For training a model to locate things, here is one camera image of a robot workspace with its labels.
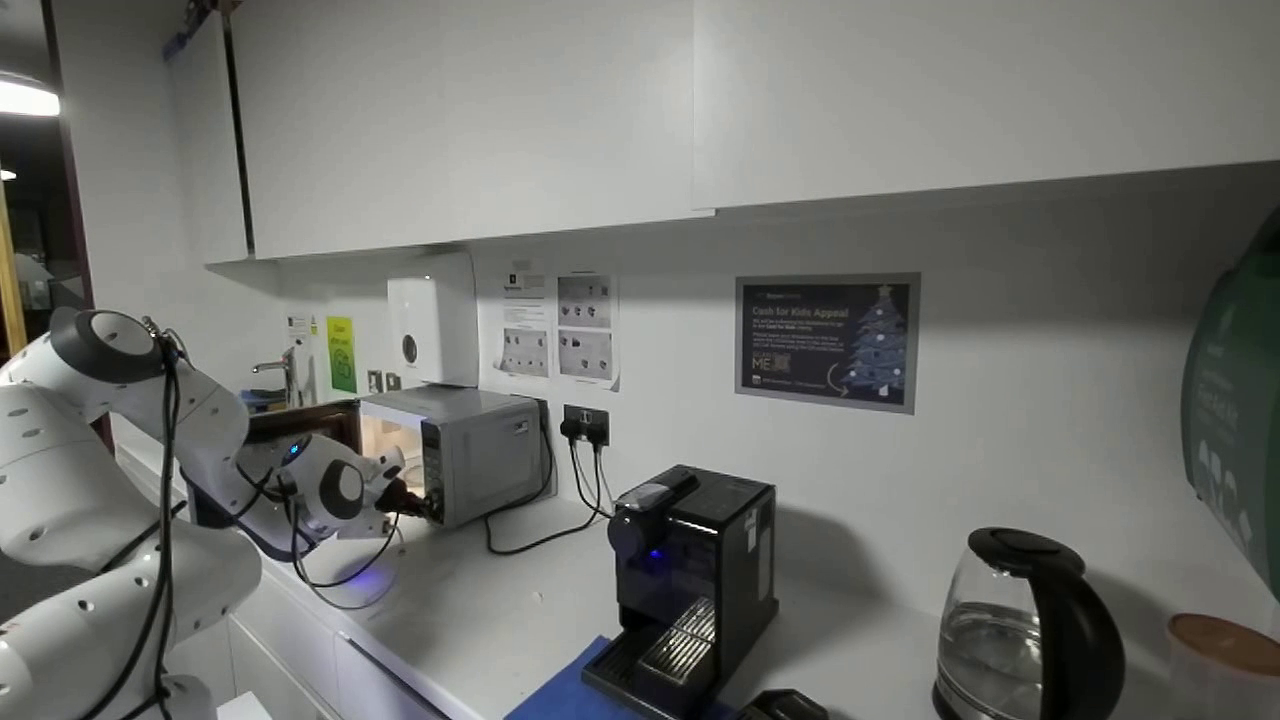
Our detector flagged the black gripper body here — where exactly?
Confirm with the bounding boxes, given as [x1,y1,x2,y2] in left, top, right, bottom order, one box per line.
[377,470,417,525]

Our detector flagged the silver microwave oven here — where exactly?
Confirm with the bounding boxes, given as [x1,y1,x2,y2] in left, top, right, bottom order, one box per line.
[354,382,552,533]

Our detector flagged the steel tap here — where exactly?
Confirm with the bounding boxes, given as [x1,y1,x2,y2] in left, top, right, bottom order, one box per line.
[250,349,309,407]

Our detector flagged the white paper towel dispenser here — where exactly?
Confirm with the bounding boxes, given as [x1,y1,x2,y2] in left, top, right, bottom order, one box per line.
[383,272,442,390]

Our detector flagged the blue mat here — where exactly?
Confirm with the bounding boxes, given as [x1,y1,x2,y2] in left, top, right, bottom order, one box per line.
[499,633,736,720]

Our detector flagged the white label with dark logo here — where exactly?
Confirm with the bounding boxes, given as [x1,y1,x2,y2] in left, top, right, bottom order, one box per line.
[499,268,552,304]

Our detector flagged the black coffee machine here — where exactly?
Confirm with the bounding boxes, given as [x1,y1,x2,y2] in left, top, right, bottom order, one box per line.
[582,458,780,720]

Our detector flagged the small black device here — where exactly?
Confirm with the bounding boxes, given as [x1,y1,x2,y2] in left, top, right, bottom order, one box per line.
[736,684,833,720]

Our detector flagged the ceiling light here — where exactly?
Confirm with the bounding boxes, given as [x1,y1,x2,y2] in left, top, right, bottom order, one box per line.
[0,67,65,122]

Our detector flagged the brown round cork lid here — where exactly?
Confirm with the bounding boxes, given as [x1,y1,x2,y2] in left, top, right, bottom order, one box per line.
[1165,608,1280,680]

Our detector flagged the black microwave power cable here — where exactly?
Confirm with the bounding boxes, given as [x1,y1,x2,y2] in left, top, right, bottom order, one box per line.
[476,396,613,561]

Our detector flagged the green yellow wall poster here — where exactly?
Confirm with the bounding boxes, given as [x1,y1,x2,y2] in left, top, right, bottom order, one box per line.
[325,313,360,396]

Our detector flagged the white double wall socket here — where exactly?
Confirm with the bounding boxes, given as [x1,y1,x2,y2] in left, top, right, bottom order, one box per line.
[556,326,614,382]
[494,323,552,381]

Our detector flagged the black wall socket with plugs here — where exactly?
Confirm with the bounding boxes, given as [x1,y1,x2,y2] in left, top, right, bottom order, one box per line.
[556,399,613,451]

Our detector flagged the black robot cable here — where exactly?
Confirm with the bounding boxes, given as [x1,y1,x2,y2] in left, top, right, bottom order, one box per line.
[77,317,404,720]

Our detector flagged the white wall cabinet door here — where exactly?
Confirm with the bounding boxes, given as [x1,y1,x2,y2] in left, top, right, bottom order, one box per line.
[691,0,1280,213]
[226,0,714,262]

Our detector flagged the narrow white wall cabinet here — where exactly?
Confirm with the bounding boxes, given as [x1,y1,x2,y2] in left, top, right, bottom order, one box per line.
[161,12,256,268]

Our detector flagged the dark framed wall poster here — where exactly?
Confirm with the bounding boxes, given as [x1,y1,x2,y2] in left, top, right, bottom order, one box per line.
[732,272,925,417]

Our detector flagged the glass kettle black handle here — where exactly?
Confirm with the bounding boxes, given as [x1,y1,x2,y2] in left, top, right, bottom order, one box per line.
[927,525,1128,720]

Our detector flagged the green wall sign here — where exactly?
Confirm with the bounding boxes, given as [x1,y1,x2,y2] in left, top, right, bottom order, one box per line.
[1177,213,1280,602]

